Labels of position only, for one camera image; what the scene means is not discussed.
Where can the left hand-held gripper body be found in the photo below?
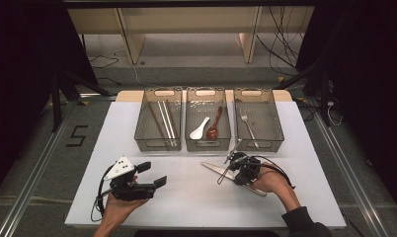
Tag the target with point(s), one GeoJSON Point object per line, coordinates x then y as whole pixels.
{"type": "Point", "coordinates": [134, 192]}

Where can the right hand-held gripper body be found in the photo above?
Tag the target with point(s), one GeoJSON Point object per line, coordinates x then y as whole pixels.
{"type": "Point", "coordinates": [249, 168]}

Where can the clear grey plastic bin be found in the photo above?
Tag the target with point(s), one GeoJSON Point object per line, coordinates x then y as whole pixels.
{"type": "Point", "coordinates": [219, 130]}
{"type": "Point", "coordinates": [143, 131]}
{"type": "Point", "coordinates": [269, 126]}

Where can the reddish brown wooden spoon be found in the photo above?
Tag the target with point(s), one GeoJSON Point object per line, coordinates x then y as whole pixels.
{"type": "Point", "coordinates": [212, 133]}

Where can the steel fork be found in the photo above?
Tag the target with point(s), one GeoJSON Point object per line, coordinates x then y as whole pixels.
{"type": "Point", "coordinates": [244, 116]}

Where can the white ceramic spoon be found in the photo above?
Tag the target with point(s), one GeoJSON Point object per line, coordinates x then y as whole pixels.
{"type": "Point", "coordinates": [196, 134]}

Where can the person's left hand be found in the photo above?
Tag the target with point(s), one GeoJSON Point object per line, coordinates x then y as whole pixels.
{"type": "Point", "coordinates": [117, 212]}

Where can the person's right hand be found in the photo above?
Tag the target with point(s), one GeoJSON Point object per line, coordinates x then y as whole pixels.
{"type": "Point", "coordinates": [275, 187]}

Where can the white table mat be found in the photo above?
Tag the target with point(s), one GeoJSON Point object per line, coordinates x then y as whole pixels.
{"type": "Point", "coordinates": [193, 204]}

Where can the yellow tape piece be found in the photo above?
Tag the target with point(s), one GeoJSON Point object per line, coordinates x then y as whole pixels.
{"type": "Point", "coordinates": [281, 79]}
{"type": "Point", "coordinates": [84, 103]}

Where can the black metal stand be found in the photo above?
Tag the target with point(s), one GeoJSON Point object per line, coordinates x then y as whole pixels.
{"type": "Point", "coordinates": [325, 98]}
{"type": "Point", "coordinates": [56, 98]}

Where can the black curtain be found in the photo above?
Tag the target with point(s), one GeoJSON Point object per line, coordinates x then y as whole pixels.
{"type": "Point", "coordinates": [22, 65]}
{"type": "Point", "coordinates": [377, 98]}

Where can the light wooden desk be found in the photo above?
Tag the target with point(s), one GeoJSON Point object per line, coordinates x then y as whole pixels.
{"type": "Point", "coordinates": [186, 19]}

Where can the short aluminium floor rail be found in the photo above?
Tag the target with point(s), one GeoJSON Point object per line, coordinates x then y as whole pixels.
{"type": "Point", "coordinates": [97, 96]}

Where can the long aluminium floor rail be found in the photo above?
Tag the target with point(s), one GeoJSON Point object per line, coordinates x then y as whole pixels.
{"type": "Point", "coordinates": [351, 171]}
{"type": "Point", "coordinates": [32, 187]}

